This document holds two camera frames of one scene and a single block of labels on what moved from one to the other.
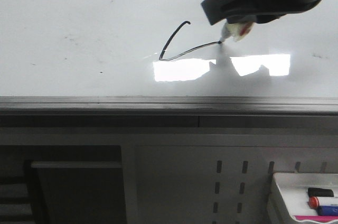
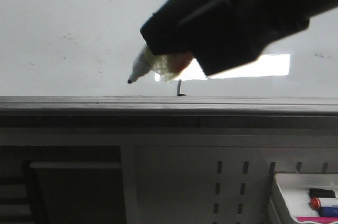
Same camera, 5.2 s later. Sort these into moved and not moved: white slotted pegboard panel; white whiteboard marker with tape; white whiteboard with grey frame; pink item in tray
Moved: white whiteboard marker with tape
Not moved: white slotted pegboard panel; white whiteboard with grey frame; pink item in tray
